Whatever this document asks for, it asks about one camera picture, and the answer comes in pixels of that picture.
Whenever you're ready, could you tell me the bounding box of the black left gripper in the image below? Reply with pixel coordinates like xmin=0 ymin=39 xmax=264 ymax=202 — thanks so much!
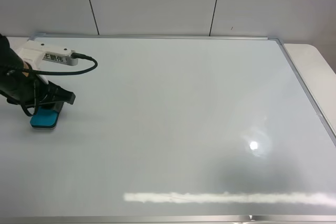
xmin=5 ymin=73 xmax=76 ymax=114

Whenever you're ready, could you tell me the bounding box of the blue whiteboard eraser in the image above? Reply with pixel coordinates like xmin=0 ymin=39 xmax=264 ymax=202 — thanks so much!
xmin=30 ymin=107 xmax=59 ymax=130

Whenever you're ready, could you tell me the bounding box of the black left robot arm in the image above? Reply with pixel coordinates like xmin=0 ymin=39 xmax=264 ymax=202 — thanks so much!
xmin=1 ymin=36 xmax=78 ymax=116

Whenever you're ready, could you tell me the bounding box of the black left camera cable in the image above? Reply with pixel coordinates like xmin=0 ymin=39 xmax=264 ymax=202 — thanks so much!
xmin=0 ymin=52 xmax=98 ymax=117

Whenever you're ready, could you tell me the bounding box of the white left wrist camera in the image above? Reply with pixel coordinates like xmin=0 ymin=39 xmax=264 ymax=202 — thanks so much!
xmin=14 ymin=40 xmax=78 ymax=70

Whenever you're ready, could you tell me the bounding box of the white whiteboard with aluminium frame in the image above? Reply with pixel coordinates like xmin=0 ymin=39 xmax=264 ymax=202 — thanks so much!
xmin=1 ymin=35 xmax=335 ymax=223

